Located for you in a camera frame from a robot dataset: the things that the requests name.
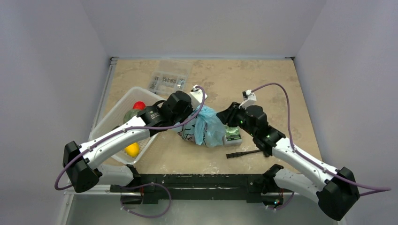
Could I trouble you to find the blue plastic bag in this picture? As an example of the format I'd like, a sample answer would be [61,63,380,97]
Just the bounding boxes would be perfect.
[172,106,226,147]

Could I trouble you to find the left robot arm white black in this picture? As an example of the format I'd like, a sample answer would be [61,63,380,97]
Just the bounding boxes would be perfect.
[54,85,206,193]

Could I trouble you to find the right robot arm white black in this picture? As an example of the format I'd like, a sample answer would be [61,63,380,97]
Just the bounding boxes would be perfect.
[216,102,360,221]

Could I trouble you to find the red fake fruit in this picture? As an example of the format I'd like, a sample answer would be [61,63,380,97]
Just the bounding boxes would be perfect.
[132,101,146,110]

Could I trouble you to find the green fake fruit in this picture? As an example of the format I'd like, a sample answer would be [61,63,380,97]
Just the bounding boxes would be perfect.
[122,109,141,123]

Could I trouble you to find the yellow fake lemon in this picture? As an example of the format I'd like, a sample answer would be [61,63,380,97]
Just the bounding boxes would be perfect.
[124,142,140,158]

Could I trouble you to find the green circuit board box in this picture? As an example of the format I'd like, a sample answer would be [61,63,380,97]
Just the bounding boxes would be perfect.
[223,125,243,146]

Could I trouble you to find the white plastic basket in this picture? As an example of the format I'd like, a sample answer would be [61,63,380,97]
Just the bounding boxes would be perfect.
[89,87,163,164]

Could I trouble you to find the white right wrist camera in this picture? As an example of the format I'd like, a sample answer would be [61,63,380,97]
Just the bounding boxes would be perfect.
[239,90,257,109]

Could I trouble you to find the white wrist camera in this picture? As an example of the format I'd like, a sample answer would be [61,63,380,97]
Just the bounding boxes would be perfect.
[239,90,257,109]
[188,85,208,110]

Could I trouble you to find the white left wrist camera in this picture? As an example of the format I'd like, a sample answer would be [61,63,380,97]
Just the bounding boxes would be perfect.
[188,85,208,110]

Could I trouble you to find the black T-handle tool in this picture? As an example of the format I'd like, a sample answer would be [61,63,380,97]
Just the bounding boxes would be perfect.
[226,149,270,159]

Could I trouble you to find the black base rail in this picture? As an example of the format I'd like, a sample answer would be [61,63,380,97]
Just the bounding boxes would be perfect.
[110,165,289,208]

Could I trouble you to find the aluminium frame rail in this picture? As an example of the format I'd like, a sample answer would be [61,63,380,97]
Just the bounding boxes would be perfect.
[91,57,119,131]

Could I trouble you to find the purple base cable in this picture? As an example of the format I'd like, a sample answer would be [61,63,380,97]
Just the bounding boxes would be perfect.
[120,182,172,218]

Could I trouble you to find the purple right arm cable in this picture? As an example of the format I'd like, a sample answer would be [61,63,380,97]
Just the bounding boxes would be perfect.
[245,82,392,197]

